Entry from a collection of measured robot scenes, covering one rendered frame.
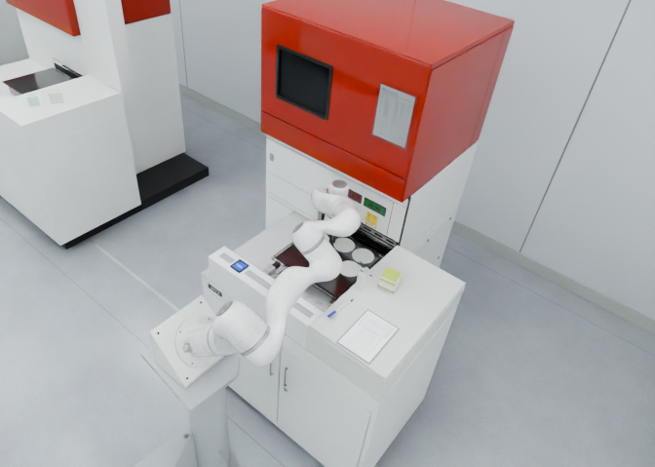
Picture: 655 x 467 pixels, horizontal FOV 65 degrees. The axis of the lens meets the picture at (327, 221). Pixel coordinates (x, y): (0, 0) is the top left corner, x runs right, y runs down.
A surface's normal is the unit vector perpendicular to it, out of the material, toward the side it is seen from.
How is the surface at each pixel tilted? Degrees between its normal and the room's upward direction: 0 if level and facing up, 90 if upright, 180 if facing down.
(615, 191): 90
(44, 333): 0
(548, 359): 0
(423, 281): 0
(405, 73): 90
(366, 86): 90
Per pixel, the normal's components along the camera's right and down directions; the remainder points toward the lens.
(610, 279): -0.62, 0.46
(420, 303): 0.08, -0.77
